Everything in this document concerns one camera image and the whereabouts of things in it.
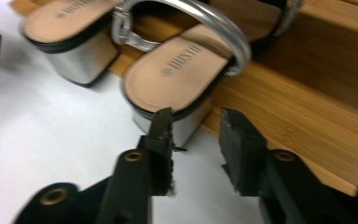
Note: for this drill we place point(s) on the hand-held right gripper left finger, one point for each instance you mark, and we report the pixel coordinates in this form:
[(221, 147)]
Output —
[(136, 180)]

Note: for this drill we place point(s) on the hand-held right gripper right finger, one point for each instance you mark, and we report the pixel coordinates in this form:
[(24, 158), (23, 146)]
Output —
[(261, 174)]

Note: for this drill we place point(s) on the wooden three-tier shoe rack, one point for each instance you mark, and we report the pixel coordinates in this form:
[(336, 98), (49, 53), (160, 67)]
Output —
[(292, 109)]

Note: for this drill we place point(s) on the white foam mat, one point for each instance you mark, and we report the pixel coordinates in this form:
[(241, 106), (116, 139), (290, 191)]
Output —
[(43, 130)]

